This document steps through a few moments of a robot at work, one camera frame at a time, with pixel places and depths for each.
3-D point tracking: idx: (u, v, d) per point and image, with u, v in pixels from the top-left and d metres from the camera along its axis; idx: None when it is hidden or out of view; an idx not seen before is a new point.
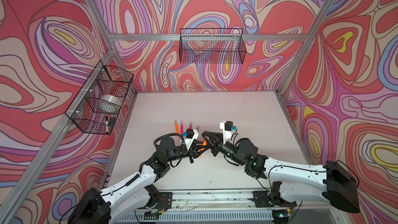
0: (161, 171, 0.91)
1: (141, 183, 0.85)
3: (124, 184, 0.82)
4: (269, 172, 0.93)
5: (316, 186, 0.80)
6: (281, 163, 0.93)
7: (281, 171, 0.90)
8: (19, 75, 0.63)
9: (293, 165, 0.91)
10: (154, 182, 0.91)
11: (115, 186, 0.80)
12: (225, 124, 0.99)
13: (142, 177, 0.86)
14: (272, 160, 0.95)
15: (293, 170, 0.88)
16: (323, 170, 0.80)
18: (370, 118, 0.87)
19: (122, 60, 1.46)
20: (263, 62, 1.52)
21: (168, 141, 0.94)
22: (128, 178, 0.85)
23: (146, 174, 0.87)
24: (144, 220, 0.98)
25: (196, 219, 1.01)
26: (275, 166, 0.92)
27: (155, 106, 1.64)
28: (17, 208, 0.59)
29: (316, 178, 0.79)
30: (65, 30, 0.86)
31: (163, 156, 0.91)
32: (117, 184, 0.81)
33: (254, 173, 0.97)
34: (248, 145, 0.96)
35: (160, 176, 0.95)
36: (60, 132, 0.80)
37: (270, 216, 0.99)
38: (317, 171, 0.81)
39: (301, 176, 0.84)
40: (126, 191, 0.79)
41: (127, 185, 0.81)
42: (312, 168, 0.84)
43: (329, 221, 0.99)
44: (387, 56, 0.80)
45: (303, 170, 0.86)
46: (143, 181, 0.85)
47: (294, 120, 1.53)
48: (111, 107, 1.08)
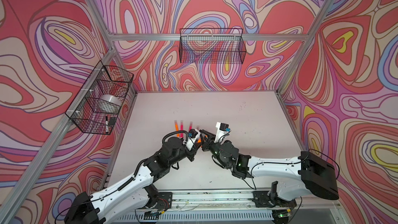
0: (161, 172, 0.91)
1: (137, 185, 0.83)
3: (116, 188, 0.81)
4: (253, 170, 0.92)
5: (294, 178, 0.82)
6: (262, 160, 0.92)
7: (262, 168, 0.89)
8: (19, 75, 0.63)
9: (271, 159, 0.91)
10: (152, 183, 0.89)
11: (107, 190, 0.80)
12: (221, 124, 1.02)
13: (137, 180, 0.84)
14: (254, 158, 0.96)
15: (272, 165, 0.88)
16: (298, 162, 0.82)
18: (370, 118, 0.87)
19: (122, 60, 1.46)
20: (263, 62, 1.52)
21: (175, 141, 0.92)
22: (121, 183, 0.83)
23: (142, 178, 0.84)
24: (144, 220, 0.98)
25: (196, 219, 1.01)
26: (257, 164, 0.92)
27: (155, 106, 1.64)
28: (17, 208, 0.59)
29: (293, 170, 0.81)
30: (65, 30, 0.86)
31: (167, 156, 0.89)
32: (110, 188, 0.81)
33: (240, 174, 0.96)
34: (232, 147, 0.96)
35: (159, 177, 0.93)
36: (60, 132, 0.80)
37: (270, 216, 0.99)
38: (293, 164, 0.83)
39: (279, 169, 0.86)
40: (117, 196, 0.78)
41: (119, 190, 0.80)
42: (288, 160, 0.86)
43: (329, 221, 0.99)
44: (387, 56, 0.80)
45: (280, 163, 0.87)
46: (138, 184, 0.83)
47: (294, 120, 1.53)
48: (111, 107, 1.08)
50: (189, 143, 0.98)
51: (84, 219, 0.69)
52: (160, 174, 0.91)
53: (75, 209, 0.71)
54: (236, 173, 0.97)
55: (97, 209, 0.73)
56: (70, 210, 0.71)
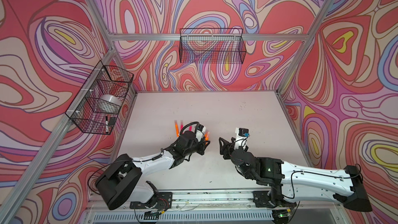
0: (177, 160, 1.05)
1: (162, 163, 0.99)
3: (150, 158, 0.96)
4: (290, 179, 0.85)
5: (341, 193, 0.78)
6: (301, 169, 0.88)
7: (302, 177, 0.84)
8: (19, 75, 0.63)
9: (314, 170, 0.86)
10: (169, 167, 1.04)
11: (143, 159, 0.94)
12: (238, 130, 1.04)
13: (164, 158, 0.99)
14: (289, 165, 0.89)
15: (315, 176, 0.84)
16: (347, 177, 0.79)
18: (370, 118, 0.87)
19: (122, 60, 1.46)
20: (263, 62, 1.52)
21: (190, 132, 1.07)
22: (154, 155, 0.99)
23: (167, 157, 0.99)
24: (144, 220, 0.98)
25: (196, 219, 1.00)
26: (295, 172, 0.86)
27: (155, 107, 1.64)
28: (17, 207, 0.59)
29: (342, 184, 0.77)
30: (65, 30, 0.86)
31: (184, 145, 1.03)
32: (144, 158, 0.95)
33: (267, 181, 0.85)
34: (244, 152, 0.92)
35: (175, 164, 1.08)
36: (60, 132, 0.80)
37: (270, 216, 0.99)
38: (342, 178, 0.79)
39: (325, 182, 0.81)
40: (152, 164, 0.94)
41: (153, 160, 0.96)
42: (335, 173, 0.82)
43: (329, 221, 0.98)
44: (387, 56, 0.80)
45: (326, 176, 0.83)
46: (164, 161, 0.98)
47: (294, 120, 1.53)
48: (111, 107, 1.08)
50: (199, 135, 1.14)
51: (129, 174, 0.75)
52: (176, 162, 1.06)
53: (115, 168, 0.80)
54: (261, 182, 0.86)
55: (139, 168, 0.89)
56: (110, 169, 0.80)
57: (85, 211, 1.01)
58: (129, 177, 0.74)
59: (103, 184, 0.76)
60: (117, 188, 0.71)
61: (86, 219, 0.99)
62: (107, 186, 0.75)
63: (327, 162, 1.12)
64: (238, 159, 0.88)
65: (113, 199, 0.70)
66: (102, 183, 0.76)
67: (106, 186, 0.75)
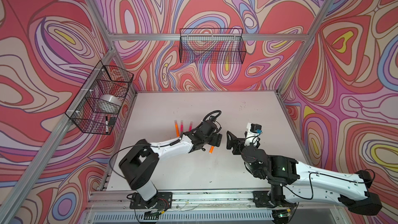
0: (197, 144, 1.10)
1: (181, 148, 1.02)
3: (168, 144, 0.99)
4: (306, 180, 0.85)
5: (354, 197, 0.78)
6: (316, 170, 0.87)
7: (317, 179, 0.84)
8: (19, 75, 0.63)
9: (329, 172, 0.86)
10: (187, 152, 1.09)
11: (160, 145, 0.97)
12: (251, 125, 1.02)
13: (182, 143, 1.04)
14: (304, 166, 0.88)
15: (329, 179, 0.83)
16: (362, 182, 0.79)
18: (370, 118, 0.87)
19: (122, 60, 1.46)
20: (263, 62, 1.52)
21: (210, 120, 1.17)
22: (172, 140, 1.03)
23: (185, 142, 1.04)
24: (144, 220, 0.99)
25: (196, 219, 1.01)
26: (310, 173, 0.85)
27: (155, 106, 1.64)
28: (17, 207, 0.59)
29: (357, 189, 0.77)
30: (65, 30, 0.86)
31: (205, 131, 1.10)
32: (162, 144, 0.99)
33: (280, 180, 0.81)
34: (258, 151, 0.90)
35: (194, 150, 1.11)
36: (60, 132, 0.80)
37: (270, 216, 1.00)
38: (357, 182, 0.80)
39: (339, 185, 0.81)
40: (169, 149, 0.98)
41: (171, 145, 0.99)
42: (349, 178, 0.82)
43: (329, 222, 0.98)
44: (387, 56, 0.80)
45: (341, 179, 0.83)
46: (183, 145, 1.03)
47: (294, 120, 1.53)
48: (111, 107, 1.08)
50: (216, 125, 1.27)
51: (148, 158, 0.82)
52: (196, 147, 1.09)
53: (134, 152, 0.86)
54: (273, 180, 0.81)
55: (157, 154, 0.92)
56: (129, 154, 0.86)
57: (85, 211, 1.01)
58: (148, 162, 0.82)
59: (125, 168, 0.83)
60: (138, 171, 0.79)
61: (87, 219, 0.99)
62: (128, 169, 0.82)
63: (327, 162, 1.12)
64: (250, 158, 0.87)
65: (134, 180, 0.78)
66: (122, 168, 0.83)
67: (127, 169, 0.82)
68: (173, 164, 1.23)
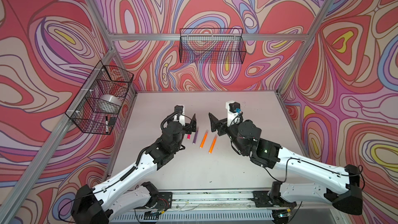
0: (165, 158, 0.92)
1: (140, 174, 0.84)
3: (119, 178, 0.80)
4: (286, 165, 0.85)
5: (335, 188, 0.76)
6: (298, 157, 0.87)
7: (297, 165, 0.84)
8: (19, 75, 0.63)
9: (312, 161, 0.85)
10: (156, 170, 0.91)
11: (108, 184, 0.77)
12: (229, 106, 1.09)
13: (140, 169, 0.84)
14: (287, 152, 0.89)
15: (312, 167, 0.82)
16: (345, 174, 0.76)
18: (370, 118, 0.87)
19: (122, 60, 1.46)
20: (263, 62, 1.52)
21: (173, 123, 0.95)
22: (123, 172, 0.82)
23: (145, 166, 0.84)
24: (144, 220, 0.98)
25: (196, 219, 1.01)
26: (291, 159, 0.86)
27: (155, 106, 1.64)
28: (17, 208, 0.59)
29: (338, 181, 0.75)
30: (65, 30, 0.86)
31: (169, 141, 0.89)
32: (111, 181, 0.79)
33: (261, 161, 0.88)
34: (255, 128, 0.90)
35: (162, 164, 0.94)
36: (60, 132, 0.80)
37: (270, 216, 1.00)
38: (339, 174, 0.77)
39: (321, 176, 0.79)
40: (120, 187, 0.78)
41: (122, 181, 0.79)
42: (332, 169, 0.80)
43: (329, 221, 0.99)
44: (387, 56, 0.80)
45: (324, 169, 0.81)
46: (141, 172, 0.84)
47: (294, 120, 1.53)
48: (111, 107, 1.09)
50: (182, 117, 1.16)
51: (88, 211, 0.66)
52: (164, 162, 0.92)
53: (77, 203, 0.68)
54: (254, 160, 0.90)
55: (101, 200, 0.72)
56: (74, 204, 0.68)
57: None
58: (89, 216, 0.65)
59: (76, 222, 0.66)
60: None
61: None
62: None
63: (327, 162, 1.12)
64: (247, 134, 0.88)
65: None
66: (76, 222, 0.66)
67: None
68: (173, 164, 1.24)
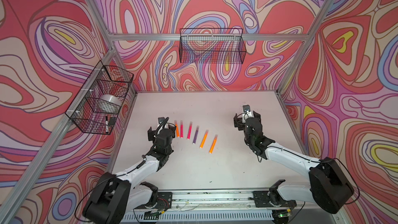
0: (162, 160, 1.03)
1: (148, 168, 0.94)
3: (134, 167, 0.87)
4: (270, 152, 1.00)
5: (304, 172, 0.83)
6: (282, 147, 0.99)
7: (279, 152, 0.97)
8: (19, 75, 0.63)
9: (292, 151, 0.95)
10: (156, 170, 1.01)
11: (126, 171, 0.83)
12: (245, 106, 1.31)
13: (148, 162, 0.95)
14: (278, 144, 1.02)
15: (289, 154, 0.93)
16: (315, 161, 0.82)
18: (370, 118, 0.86)
19: (122, 60, 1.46)
20: (263, 62, 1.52)
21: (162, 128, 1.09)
22: (137, 163, 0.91)
23: (151, 160, 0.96)
24: (145, 220, 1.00)
25: (197, 218, 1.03)
26: (275, 148, 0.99)
27: (155, 106, 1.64)
28: (17, 208, 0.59)
29: (306, 165, 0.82)
30: (65, 29, 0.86)
31: (162, 144, 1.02)
32: (127, 170, 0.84)
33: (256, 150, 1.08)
34: (257, 125, 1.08)
35: (161, 165, 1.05)
36: (60, 132, 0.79)
37: (270, 216, 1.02)
38: (310, 160, 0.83)
39: (294, 160, 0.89)
40: (138, 172, 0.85)
41: (138, 168, 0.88)
42: (307, 157, 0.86)
43: (329, 222, 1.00)
44: (387, 56, 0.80)
45: (299, 156, 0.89)
46: (151, 166, 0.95)
47: (294, 120, 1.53)
48: (111, 107, 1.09)
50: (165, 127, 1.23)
51: (118, 188, 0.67)
52: (162, 163, 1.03)
53: (99, 188, 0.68)
54: (251, 148, 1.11)
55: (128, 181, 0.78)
56: (93, 193, 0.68)
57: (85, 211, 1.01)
58: (117, 194, 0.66)
59: (94, 207, 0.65)
60: (112, 205, 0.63)
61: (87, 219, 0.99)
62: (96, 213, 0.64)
63: None
64: (250, 123, 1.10)
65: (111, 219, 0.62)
66: (91, 208, 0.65)
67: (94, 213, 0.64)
68: (172, 164, 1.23)
